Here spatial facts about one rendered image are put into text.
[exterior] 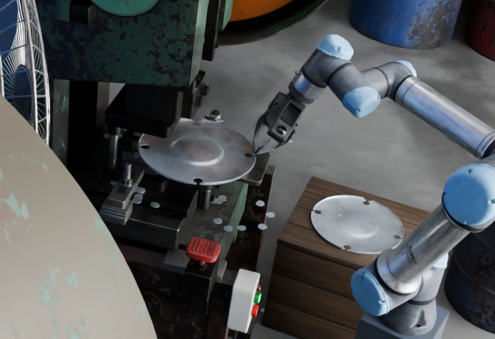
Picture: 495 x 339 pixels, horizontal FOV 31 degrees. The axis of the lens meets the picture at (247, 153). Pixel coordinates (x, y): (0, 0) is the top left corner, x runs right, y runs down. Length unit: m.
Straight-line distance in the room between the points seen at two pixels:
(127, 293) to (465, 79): 4.09
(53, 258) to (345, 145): 3.30
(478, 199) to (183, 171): 0.70
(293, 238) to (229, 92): 1.54
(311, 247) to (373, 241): 0.20
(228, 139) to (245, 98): 1.82
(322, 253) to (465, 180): 0.91
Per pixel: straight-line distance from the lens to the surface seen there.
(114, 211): 2.08
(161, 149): 2.21
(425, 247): 2.00
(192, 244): 1.96
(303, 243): 2.69
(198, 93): 2.12
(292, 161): 3.70
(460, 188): 1.85
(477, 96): 4.57
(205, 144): 2.24
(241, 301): 2.09
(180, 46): 1.88
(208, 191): 2.22
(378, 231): 2.81
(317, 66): 2.08
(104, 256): 0.67
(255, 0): 2.38
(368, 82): 2.06
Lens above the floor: 1.98
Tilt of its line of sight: 32 degrees down
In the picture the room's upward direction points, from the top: 9 degrees clockwise
